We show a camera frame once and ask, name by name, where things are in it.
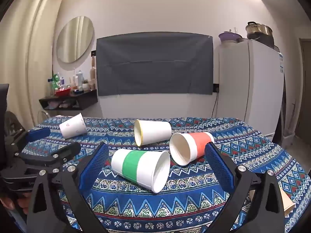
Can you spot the red bowl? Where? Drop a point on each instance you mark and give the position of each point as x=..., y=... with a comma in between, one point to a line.
x=62, y=92

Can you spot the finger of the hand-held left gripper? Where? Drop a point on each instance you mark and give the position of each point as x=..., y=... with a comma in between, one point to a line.
x=63, y=152
x=38, y=133

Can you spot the black pot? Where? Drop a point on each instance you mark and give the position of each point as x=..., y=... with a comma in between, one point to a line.
x=266, y=42

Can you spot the oval wall mirror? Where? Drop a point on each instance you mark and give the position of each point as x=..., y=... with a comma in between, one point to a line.
x=74, y=38

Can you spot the green spray bottle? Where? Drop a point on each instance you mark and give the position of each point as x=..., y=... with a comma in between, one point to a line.
x=55, y=80

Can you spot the heart print paper cup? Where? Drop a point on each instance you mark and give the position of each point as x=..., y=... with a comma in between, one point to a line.
x=73, y=127

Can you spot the black wall shelf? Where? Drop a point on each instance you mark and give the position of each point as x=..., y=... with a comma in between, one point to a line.
x=85, y=99

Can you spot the grey cloth cover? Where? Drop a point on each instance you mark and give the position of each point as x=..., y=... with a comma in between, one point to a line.
x=155, y=63

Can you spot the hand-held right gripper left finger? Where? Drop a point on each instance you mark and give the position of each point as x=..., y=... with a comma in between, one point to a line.
x=93, y=167

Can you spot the small potted plant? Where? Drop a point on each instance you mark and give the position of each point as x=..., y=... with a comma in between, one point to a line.
x=85, y=85

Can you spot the white refrigerator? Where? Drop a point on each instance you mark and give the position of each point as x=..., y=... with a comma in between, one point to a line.
x=247, y=85

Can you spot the purple basin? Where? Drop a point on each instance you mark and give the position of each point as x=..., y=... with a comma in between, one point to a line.
x=229, y=37

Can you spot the person's left hand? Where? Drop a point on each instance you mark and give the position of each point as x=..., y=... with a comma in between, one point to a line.
x=9, y=202

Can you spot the steel cooking pot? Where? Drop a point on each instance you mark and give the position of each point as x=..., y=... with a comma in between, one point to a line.
x=258, y=30

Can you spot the green band paper cup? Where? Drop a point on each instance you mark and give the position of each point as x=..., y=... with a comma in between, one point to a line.
x=143, y=168

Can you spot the blue patterned tablecloth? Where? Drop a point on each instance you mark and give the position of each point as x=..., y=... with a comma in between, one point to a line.
x=194, y=201

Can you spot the orange band paper cup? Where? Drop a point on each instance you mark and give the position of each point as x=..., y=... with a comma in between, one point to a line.
x=194, y=145

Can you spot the black wall socket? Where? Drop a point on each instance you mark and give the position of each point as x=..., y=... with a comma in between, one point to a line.
x=216, y=88

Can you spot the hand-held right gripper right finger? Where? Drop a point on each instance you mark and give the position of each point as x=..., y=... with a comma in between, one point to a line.
x=218, y=162

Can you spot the brown door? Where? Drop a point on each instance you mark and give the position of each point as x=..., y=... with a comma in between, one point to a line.
x=303, y=89

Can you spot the yellow rim paper cup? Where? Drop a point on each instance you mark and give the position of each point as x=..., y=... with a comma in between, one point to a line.
x=155, y=131

